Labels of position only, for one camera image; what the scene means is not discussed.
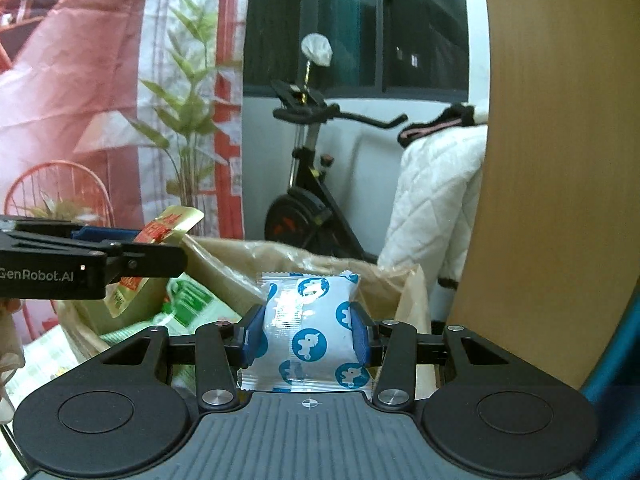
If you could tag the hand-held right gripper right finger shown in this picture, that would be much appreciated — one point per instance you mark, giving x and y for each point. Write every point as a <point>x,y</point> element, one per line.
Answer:
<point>361,337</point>

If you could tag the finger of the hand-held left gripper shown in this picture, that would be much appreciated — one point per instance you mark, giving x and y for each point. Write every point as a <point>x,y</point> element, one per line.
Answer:
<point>150,260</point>
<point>105,234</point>

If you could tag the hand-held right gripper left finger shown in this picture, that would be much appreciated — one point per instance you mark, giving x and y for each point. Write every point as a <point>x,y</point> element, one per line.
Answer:
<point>254,335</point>

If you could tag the yellow and red snack packet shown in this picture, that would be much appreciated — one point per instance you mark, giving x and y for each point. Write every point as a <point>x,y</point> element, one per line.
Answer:
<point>167,220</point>

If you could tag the white blue-dotted snack packet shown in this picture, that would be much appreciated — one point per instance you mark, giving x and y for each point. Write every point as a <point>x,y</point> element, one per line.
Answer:
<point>310,320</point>

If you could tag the brown paper bag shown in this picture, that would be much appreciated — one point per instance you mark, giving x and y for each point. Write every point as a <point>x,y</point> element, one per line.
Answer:
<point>395,285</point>

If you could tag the person's left hand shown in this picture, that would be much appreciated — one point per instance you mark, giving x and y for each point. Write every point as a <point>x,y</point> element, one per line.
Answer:
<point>7,340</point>

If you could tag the green snack packet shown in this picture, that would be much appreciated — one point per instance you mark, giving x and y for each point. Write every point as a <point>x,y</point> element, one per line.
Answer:
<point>192,305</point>

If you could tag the black exercise bike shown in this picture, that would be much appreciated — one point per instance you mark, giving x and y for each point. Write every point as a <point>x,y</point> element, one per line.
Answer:
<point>300,215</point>

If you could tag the white quilted blanket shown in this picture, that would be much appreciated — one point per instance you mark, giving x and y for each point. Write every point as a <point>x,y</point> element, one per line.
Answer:
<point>430,195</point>

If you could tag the black and pink garment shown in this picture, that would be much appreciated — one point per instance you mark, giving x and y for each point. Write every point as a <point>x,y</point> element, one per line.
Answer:
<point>425,130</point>

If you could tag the wooden panel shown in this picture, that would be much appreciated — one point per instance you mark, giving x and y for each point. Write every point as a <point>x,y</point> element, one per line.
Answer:
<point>550,160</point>

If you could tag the teal curtain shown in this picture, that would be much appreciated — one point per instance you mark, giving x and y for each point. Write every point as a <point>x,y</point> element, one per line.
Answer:
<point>620,385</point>

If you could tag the pole with white cover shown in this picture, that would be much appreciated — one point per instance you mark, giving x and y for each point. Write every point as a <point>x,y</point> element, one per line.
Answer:
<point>317,50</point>

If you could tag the dark glass window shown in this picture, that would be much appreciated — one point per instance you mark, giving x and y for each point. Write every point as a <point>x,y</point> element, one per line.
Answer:
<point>425,25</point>

